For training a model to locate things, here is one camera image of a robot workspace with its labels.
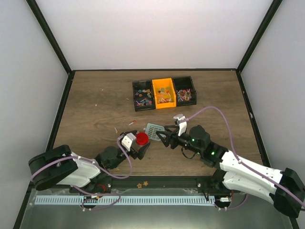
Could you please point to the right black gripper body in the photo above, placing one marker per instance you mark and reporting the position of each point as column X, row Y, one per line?
column 174, row 136

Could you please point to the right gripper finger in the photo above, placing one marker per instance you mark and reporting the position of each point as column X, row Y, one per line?
column 164, row 137
column 167, row 129

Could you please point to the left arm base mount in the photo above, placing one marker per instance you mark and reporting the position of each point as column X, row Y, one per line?
column 101, row 185

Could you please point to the orange candy bin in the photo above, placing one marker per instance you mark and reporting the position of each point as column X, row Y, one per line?
column 164, row 93

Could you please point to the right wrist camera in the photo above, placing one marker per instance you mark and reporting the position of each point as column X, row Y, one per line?
column 181, row 122

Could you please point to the light blue slotted cable duct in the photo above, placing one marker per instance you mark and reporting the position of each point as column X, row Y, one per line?
column 127, row 200

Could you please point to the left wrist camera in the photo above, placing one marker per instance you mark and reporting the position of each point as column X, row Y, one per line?
column 127, row 141

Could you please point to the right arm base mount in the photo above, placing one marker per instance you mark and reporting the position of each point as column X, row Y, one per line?
column 212, row 184

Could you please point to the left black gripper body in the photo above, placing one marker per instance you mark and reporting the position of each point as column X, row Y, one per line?
column 134, row 153

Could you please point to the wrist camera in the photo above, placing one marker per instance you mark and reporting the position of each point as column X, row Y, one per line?
column 127, row 141
column 181, row 122

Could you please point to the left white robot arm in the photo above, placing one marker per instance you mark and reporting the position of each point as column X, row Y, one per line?
column 61, row 166

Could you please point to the black candy bin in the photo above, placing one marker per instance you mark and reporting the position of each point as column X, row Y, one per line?
column 184, row 90
column 143, row 95

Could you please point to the light blue slotted scoop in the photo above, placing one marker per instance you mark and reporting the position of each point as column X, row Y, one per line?
column 151, row 130

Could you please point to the red jar lid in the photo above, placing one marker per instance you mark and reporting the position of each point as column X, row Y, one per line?
column 142, row 138

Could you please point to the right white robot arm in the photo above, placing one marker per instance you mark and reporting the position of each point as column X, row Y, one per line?
column 282, row 188

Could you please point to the black aluminium frame rail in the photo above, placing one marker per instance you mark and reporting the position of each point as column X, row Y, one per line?
column 155, row 182

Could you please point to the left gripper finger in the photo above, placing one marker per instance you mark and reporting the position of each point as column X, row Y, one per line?
column 134, row 132
column 142, row 150

